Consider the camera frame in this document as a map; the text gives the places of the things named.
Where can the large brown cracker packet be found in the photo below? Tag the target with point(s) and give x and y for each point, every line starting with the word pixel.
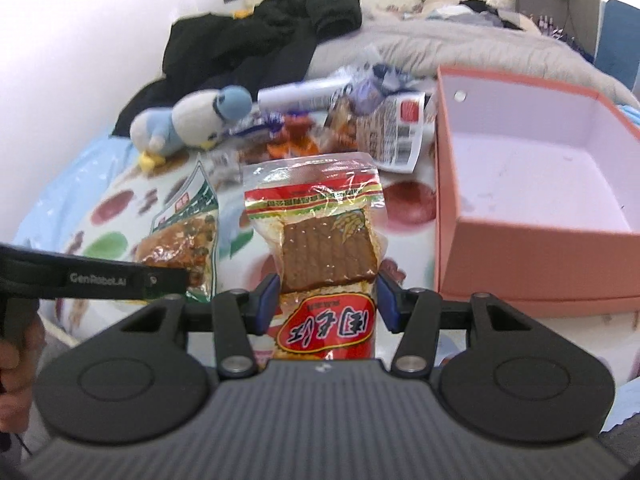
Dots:
pixel 325 250

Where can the green snack packet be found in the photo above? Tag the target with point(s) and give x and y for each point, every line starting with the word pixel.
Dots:
pixel 190 210

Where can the clear packet with orange snack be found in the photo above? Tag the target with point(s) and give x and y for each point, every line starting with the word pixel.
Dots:
pixel 395 135

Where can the pink cardboard box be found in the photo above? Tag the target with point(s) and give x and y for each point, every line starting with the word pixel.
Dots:
pixel 525 240

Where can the small red-yellow snack packet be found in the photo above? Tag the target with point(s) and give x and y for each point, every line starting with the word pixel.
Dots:
pixel 295 140

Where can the row of small bottles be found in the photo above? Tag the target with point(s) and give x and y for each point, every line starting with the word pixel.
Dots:
pixel 562 30

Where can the white cylindrical packet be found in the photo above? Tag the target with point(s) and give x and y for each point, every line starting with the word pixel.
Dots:
pixel 300 92

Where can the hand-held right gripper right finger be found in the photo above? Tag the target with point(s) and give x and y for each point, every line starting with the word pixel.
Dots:
pixel 387 302

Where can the blue white plush penguin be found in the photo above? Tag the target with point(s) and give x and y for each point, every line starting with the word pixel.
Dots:
pixel 190 115

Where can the grey blanket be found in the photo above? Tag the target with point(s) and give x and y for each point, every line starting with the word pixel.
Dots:
pixel 475 45

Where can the black clothing pile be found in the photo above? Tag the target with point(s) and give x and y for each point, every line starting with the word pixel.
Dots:
pixel 260 30

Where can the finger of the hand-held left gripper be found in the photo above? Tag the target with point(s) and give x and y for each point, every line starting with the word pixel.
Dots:
pixel 167 280

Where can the fruit printed mat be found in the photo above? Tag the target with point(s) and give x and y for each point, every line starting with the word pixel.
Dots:
pixel 235 220

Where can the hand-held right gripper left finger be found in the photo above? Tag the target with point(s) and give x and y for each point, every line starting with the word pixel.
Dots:
pixel 265 305

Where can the light blue bed sheet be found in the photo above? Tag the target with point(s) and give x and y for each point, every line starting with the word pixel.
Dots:
pixel 85 170

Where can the clear blue plastic packet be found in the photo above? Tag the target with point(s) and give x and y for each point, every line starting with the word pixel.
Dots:
pixel 385 82

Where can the clothes heap on bed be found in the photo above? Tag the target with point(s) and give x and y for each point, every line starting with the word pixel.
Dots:
pixel 475 12

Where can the blue chair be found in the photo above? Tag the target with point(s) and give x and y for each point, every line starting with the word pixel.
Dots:
pixel 620 45

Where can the person's left hand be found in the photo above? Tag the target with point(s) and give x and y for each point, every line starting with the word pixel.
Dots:
pixel 17 360

